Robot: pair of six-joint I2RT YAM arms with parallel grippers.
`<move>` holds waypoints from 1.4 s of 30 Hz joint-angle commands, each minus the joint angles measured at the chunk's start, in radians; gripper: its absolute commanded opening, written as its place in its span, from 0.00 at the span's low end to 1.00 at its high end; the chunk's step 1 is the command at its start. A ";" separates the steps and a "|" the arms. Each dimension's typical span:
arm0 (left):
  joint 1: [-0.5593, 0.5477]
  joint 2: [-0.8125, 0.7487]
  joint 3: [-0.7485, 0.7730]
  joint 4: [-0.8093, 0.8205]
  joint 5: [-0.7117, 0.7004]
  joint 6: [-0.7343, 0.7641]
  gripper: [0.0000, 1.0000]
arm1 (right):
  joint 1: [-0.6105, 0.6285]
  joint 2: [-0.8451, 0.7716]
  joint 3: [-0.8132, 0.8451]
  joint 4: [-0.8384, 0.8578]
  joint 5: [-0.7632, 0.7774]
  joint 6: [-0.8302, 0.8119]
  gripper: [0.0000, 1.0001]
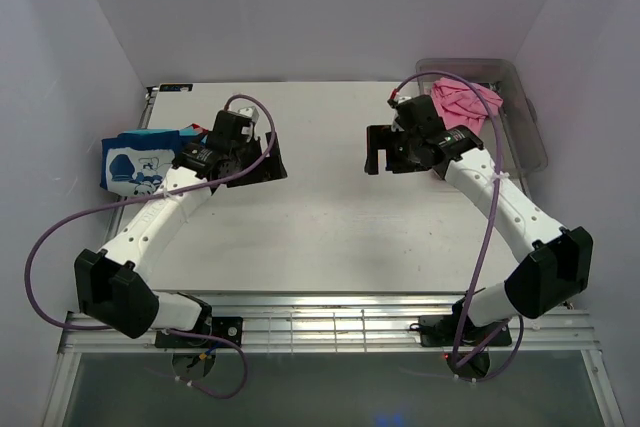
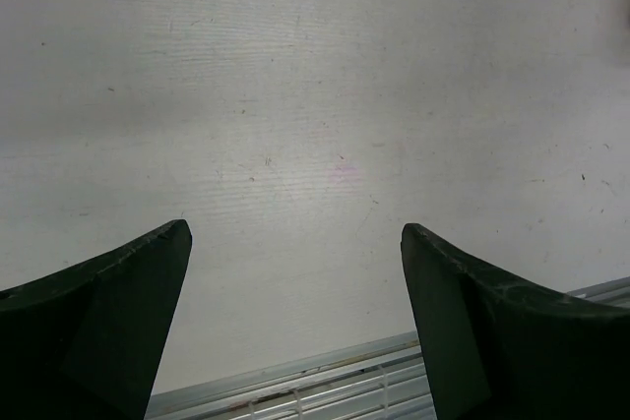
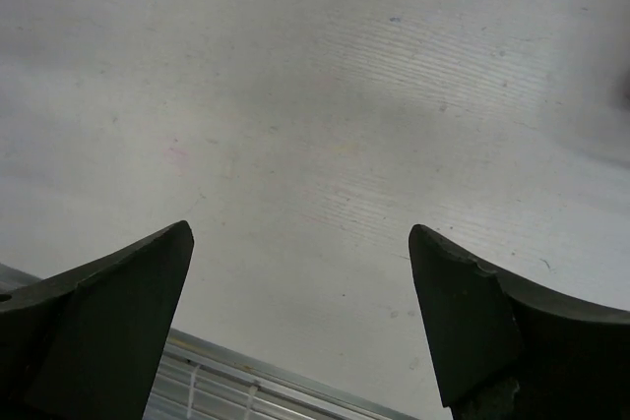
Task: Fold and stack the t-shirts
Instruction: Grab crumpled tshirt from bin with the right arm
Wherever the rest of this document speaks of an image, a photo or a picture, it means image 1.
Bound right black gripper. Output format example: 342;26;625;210
364;125;429;175

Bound pink t shirt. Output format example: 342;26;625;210
430;78;488;136

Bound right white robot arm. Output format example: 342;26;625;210
364;95;593;344

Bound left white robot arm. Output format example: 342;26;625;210
74;106;287;347

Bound clear plastic bin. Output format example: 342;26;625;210
416;58;548;184

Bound folded blue printed t shirt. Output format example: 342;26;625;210
100;129;182;197

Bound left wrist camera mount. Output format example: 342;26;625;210
237;106;259;137

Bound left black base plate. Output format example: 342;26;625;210
154;316;244;350

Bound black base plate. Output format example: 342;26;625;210
154;316;244;350
409;314;512;347

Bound aluminium rail frame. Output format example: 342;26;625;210
58;293;600;355

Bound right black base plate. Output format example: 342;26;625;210
409;314;512;347

